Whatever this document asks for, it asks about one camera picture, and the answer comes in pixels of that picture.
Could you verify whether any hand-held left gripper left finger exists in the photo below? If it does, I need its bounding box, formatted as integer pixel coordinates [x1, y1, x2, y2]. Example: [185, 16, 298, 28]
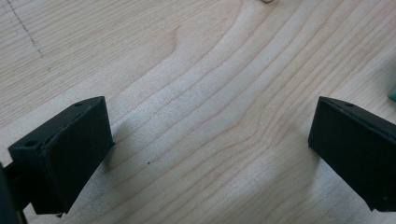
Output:
[7, 95, 116, 216]

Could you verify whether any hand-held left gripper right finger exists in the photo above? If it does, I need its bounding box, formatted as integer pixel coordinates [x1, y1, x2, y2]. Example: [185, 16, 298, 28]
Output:
[307, 95, 396, 213]

